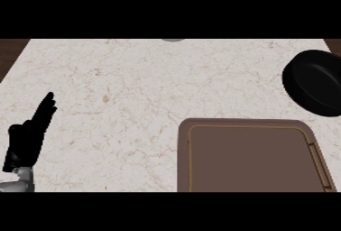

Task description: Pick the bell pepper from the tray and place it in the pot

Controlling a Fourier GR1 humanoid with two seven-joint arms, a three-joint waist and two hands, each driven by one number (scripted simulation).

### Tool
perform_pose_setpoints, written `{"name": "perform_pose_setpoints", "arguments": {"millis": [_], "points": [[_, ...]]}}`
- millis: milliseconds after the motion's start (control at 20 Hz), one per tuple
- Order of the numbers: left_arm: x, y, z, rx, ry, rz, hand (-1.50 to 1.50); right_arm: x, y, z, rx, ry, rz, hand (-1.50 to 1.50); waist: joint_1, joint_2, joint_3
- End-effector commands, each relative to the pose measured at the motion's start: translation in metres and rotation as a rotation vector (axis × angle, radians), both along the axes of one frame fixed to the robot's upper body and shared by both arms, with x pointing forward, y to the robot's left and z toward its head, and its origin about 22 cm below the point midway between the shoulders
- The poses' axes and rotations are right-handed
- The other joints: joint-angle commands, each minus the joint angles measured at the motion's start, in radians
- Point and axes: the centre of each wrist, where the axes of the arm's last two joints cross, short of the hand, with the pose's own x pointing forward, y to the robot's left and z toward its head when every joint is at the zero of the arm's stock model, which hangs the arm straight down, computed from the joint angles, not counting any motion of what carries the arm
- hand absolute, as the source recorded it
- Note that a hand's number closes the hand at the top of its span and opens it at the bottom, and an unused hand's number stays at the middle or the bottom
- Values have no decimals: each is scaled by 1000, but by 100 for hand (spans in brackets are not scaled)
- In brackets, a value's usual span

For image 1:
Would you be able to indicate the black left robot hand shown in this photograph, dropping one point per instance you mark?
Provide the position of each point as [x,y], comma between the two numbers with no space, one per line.
[31,135]

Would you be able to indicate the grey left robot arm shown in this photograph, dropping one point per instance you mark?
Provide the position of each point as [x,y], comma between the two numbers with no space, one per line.
[19,182]

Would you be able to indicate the brown tray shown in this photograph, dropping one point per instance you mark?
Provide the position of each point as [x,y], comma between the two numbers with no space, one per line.
[248,159]

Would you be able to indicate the black pot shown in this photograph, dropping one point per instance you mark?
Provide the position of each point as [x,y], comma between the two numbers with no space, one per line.
[316,82]

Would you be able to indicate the grey rounded object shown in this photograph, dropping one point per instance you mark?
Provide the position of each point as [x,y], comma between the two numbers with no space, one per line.
[173,40]

